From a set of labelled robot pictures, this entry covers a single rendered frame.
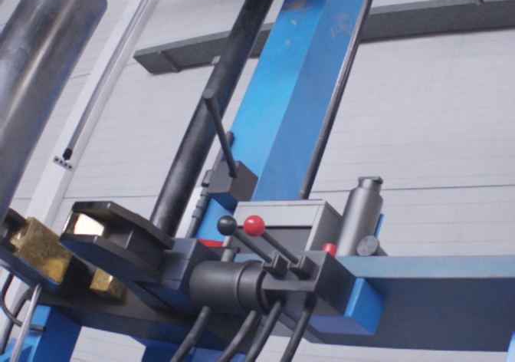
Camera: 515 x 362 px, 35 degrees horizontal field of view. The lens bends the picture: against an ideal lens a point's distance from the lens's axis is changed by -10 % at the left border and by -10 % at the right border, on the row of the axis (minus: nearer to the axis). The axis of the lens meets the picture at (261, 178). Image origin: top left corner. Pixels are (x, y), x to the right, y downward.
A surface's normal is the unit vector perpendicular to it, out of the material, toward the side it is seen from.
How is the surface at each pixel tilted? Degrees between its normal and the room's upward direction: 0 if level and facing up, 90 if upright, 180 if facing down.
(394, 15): 180
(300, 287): 90
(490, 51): 90
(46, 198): 90
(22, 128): 90
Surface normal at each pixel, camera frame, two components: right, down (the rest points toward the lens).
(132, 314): -0.56, -0.52
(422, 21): -0.32, 0.85
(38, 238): 0.76, -0.04
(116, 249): 0.40, -0.28
